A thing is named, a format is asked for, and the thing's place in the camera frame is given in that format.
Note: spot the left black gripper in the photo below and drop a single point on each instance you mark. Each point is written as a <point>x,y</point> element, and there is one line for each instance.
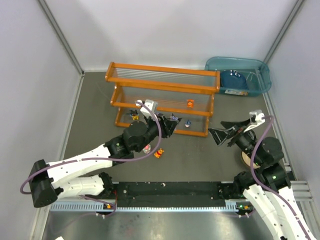
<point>163,123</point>

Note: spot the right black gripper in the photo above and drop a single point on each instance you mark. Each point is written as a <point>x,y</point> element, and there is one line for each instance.
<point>235,133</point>

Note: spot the black white Kuromi toy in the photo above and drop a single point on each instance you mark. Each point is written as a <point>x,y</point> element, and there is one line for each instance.
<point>175,117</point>

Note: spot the orange striped tiger toy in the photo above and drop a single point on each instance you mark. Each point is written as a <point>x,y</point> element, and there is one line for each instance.
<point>190,103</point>

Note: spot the pink heart flower toy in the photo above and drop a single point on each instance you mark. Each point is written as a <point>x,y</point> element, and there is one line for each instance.
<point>147,149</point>

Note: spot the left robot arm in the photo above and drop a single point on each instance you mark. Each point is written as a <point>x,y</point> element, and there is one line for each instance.
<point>51,181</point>

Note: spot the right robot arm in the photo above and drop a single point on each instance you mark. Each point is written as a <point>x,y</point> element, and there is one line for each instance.
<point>266,185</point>

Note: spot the orange wooden shelf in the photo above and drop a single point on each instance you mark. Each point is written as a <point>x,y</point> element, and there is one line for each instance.
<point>170,87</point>

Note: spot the blue donkey toy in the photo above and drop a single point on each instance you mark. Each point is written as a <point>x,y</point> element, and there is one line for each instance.
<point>188,123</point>

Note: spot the black and yellow toy figure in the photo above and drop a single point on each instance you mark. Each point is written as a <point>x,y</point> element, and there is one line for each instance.
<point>134,114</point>

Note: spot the yellow bear toy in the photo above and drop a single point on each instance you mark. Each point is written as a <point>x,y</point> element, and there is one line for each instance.
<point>159,153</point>

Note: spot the tan tape roll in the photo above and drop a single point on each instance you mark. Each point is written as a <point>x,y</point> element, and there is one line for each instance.
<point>247,161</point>

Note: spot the dark blue cap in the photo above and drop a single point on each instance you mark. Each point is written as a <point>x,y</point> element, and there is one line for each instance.
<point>232,79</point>

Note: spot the teal plastic bin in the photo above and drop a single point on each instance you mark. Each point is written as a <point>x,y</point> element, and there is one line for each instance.
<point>256,72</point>

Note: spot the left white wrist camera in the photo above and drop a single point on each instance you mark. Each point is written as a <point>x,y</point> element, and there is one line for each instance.
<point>147,107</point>

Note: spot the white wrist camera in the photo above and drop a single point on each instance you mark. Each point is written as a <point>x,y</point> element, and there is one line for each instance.
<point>257,118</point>
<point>147,107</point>

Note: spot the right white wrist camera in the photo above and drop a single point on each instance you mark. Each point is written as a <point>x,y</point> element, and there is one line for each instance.
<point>257,118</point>

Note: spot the grey slotted cable duct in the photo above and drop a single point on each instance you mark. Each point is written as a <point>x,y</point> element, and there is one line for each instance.
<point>91,206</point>

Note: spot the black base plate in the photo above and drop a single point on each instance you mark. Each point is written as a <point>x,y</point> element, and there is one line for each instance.
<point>175,194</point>

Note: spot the aluminium frame rail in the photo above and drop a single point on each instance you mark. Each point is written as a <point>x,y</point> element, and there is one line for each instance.
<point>301,191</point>

